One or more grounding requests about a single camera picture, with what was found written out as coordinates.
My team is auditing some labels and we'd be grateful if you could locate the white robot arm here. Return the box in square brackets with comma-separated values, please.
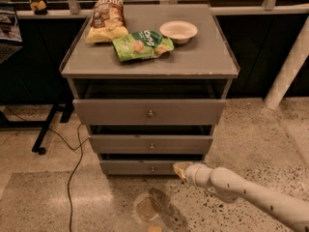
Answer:
[173, 161, 309, 232]

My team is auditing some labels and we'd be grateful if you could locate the grey bottom drawer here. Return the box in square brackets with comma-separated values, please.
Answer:
[99, 159, 193, 176]

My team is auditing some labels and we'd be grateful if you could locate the black floor cable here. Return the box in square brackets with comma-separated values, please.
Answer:
[2, 103, 90, 232]

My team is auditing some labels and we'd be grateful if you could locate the yellow black small object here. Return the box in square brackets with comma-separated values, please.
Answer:
[30, 0, 47, 15]

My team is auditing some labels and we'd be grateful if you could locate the black desk leg frame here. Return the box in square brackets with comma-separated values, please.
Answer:
[0, 103, 73, 155]

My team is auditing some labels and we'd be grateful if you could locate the grey middle drawer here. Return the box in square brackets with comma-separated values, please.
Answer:
[90, 135, 213, 155]

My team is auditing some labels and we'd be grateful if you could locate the brown yellow chip bag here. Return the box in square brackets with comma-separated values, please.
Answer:
[86, 0, 128, 44]

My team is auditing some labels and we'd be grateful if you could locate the white diagonal pillar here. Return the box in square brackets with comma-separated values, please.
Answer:
[264, 17, 309, 109]

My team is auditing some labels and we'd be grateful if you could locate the green snack bag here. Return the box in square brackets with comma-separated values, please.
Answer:
[113, 30, 174, 62]

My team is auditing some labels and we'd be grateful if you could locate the grey top drawer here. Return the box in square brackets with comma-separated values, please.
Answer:
[73, 99, 225, 126]

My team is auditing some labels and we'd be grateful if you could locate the grey drawer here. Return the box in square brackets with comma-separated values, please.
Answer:
[73, 99, 225, 126]
[90, 135, 213, 155]
[99, 159, 193, 176]

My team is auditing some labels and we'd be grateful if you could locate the white paper bowl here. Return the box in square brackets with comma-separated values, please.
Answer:
[159, 21, 198, 44]

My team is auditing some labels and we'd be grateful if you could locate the laptop on left desk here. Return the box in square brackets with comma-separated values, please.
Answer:
[0, 3, 23, 64]

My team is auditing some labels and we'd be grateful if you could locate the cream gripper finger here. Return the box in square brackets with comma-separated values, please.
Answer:
[173, 161, 192, 180]

